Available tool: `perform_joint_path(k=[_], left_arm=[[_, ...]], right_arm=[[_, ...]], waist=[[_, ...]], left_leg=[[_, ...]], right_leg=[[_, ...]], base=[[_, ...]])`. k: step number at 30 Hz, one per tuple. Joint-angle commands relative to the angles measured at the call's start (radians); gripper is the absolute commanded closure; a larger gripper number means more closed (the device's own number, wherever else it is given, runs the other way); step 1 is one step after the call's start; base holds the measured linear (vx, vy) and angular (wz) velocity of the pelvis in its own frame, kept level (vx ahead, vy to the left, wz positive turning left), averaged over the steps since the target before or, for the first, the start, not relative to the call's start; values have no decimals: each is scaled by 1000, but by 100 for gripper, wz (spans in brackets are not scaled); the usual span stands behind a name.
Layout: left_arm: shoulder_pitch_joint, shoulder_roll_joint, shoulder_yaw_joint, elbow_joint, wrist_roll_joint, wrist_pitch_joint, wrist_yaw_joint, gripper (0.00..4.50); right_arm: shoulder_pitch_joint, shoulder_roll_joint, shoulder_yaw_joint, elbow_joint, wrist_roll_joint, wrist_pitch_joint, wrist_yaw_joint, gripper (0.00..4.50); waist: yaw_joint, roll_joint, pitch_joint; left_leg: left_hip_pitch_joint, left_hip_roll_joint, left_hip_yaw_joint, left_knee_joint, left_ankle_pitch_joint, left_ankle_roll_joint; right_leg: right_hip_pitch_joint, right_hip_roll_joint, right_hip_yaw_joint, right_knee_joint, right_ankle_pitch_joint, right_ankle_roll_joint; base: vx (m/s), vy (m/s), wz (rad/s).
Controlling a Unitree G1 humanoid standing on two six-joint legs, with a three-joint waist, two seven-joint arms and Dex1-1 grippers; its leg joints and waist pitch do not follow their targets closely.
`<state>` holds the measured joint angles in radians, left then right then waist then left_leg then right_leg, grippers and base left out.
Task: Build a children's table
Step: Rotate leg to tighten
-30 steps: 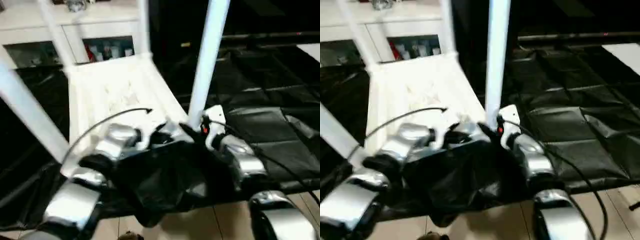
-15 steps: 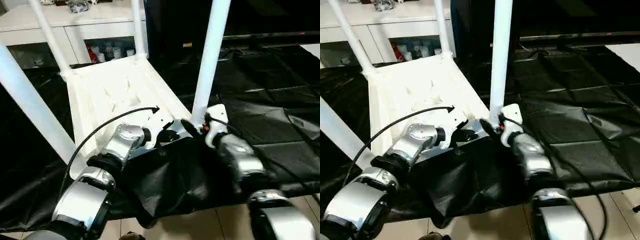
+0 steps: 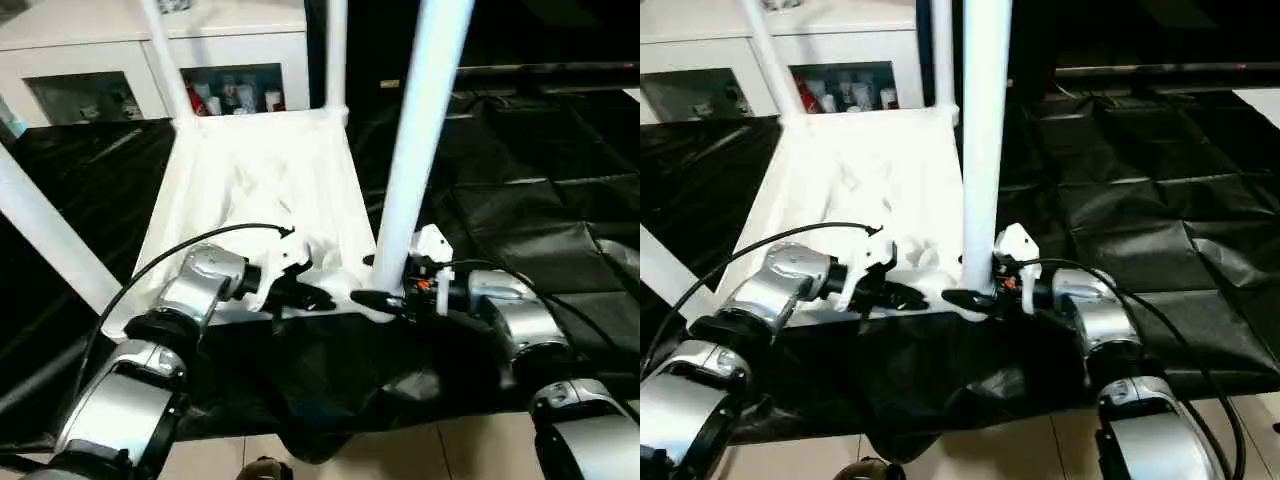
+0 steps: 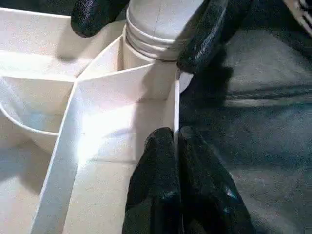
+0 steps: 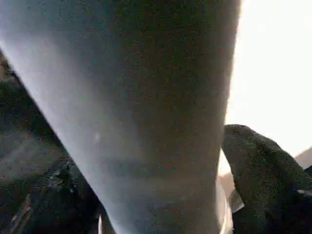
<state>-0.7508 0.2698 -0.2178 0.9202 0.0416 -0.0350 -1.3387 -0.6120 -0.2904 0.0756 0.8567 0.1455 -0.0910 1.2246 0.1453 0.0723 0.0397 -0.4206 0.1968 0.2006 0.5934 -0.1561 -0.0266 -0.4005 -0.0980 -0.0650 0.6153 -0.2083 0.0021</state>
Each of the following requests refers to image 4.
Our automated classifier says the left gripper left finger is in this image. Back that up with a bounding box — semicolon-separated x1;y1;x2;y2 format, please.
122;126;183;234

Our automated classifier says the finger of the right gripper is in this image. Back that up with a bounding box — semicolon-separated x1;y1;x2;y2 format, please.
176;0;252;74
70;0;130;39

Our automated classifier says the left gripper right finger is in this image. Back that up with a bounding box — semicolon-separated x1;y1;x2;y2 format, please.
176;125;254;234

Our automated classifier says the white plastic table leg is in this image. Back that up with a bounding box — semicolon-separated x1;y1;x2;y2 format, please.
121;0;208;63

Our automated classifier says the white plastic table top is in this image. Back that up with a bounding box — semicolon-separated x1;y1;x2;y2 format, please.
0;7;195;234

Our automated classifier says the black shiny mat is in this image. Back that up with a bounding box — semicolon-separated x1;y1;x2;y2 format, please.
0;0;312;234

